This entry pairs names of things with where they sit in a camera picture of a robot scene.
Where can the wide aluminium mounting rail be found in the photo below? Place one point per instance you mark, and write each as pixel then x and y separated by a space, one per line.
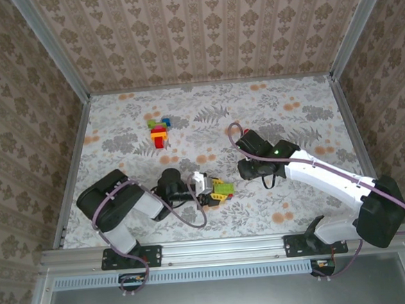
pixel 223 248

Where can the grey metal panel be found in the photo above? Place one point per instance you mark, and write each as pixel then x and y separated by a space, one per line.
pixel 233 299

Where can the small black electronics board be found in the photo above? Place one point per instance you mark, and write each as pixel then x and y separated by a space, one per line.
pixel 323 264
pixel 129 279

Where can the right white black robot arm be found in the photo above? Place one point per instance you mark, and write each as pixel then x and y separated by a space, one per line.
pixel 322 178

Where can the orange long lego brick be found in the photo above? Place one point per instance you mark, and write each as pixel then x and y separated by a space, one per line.
pixel 159 135

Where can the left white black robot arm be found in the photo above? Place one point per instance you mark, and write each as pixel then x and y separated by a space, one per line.
pixel 108 200

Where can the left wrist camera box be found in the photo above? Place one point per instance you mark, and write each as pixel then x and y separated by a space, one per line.
pixel 200 183

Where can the aluminium frame post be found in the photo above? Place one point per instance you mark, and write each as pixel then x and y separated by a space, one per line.
pixel 52 47
pixel 358 26

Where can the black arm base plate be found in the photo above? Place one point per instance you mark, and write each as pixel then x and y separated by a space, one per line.
pixel 294 246
pixel 154 256

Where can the pink small lego brick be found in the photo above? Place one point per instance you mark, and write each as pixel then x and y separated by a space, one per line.
pixel 158 129

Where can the aluminium table edge rail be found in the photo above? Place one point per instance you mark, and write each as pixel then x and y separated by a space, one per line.
pixel 211 83
pixel 86 109
pixel 347 114

